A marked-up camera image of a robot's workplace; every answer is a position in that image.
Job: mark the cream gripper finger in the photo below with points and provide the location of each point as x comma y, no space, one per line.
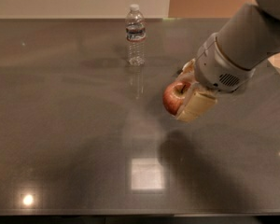
196,104
187,72

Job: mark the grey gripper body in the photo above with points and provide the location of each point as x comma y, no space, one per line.
216,68

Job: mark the red apple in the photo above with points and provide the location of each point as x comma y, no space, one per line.
174,95

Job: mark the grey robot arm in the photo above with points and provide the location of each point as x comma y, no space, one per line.
229,57

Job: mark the clear plastic water bottle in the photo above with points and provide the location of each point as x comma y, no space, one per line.
136,34

